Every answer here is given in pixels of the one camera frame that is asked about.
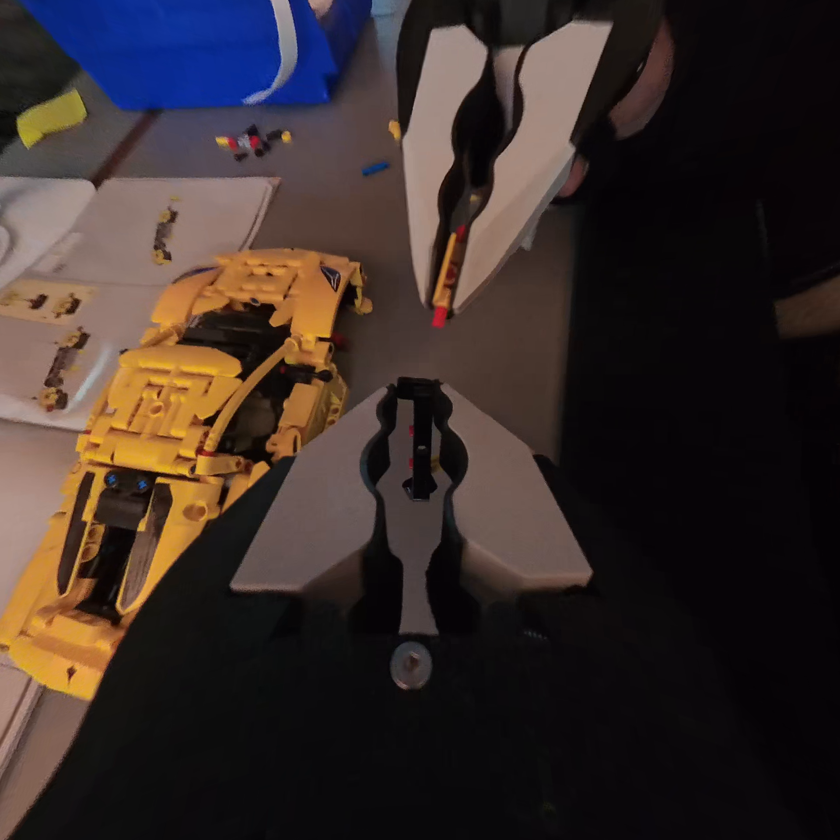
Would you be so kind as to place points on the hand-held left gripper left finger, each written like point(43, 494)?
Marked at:
point(308, 525)

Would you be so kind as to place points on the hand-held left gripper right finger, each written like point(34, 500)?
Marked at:
point(525, 525)

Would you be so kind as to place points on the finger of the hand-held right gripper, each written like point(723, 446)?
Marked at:
point(544, 131)
point(433, 131)

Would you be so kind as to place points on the small yellow connector brick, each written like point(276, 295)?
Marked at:
point(446, 269)

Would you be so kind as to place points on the black and yellow brick subassembly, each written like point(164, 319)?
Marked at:
point(421, 426)

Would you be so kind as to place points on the yellow toy brick car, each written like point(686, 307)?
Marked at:
point(177, 394)

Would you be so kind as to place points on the person's right hand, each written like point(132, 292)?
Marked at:
point(653, 72)

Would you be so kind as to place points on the scattered mixed brick pieces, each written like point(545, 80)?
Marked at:
point(375, 169)

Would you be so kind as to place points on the white patterned paper bag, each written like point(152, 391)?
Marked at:
point(285, 52)

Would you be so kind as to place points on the small cluster of brick pieces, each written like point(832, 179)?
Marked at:
point(253, 141)

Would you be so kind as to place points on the open instruction booklet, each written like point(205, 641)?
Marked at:
point(210, 216)

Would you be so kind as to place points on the blue plastic bin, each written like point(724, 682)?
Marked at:
point(164, 52)

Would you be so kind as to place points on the yellow paper strip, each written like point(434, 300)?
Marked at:
point(52, 118)

